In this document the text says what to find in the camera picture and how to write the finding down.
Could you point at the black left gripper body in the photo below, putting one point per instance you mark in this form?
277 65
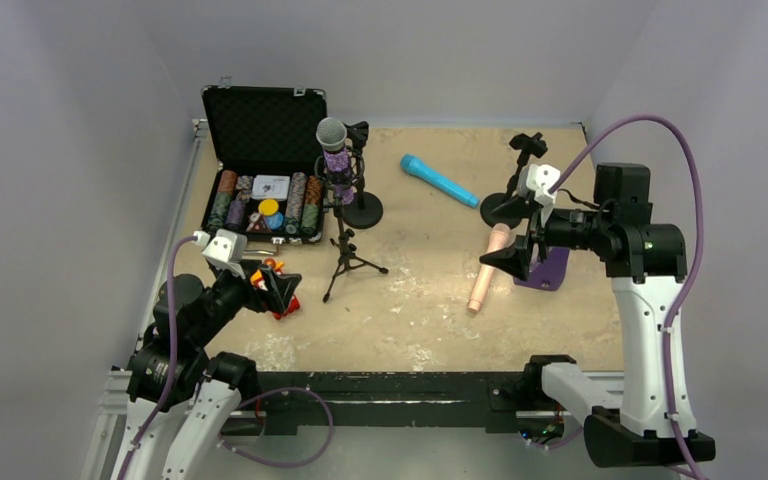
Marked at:
255 289

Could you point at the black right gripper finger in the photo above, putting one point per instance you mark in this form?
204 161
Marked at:
500 208
516 259

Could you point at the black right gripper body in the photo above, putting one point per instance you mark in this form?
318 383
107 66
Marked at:
533 242

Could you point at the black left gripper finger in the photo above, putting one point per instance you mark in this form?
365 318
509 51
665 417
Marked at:
249 296
279 289

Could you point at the black round-base mic stand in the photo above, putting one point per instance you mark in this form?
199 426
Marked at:
528 146
366 210

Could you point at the black tripod mic stand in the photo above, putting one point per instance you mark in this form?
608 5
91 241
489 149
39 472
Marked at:
348 259

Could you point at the purple glitter microphone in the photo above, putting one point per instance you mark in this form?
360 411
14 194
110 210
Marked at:
332 134

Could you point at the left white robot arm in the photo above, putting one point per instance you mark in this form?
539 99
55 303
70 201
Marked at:
178 396

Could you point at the red yellow toy block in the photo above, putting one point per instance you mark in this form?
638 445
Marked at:
278 267

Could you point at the pink toy microphone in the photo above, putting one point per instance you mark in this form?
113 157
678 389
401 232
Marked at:
499 238

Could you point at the purple metronome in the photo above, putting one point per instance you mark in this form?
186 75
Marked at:
547 275

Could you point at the blue small blind chip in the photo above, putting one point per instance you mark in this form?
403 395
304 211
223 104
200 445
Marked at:
274 222

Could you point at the triangular all-in marker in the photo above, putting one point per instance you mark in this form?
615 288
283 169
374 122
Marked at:
257 223

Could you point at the yellow round chip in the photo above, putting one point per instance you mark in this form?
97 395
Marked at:
268 207

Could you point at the white playing card deck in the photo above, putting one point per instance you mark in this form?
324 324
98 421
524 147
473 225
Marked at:
270 187

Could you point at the blue toy microphone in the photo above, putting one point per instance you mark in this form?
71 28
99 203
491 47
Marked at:
416 167

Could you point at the black poker chip case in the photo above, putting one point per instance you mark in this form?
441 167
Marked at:
261 131

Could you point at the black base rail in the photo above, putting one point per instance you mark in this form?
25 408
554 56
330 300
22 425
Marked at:
495 402

